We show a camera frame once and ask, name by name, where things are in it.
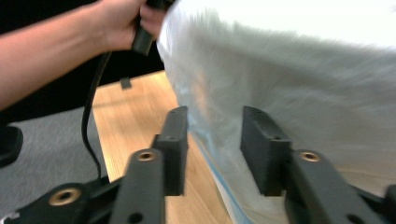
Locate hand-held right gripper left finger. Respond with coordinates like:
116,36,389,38
150,105,190,197

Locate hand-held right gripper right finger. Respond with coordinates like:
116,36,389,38
240,105,294,198

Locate translucent white plastic bag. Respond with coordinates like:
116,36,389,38
156,0,396,224

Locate dark rounded floor object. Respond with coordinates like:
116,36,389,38
0,125,24,169

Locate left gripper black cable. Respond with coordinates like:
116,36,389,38
80,50,113,183

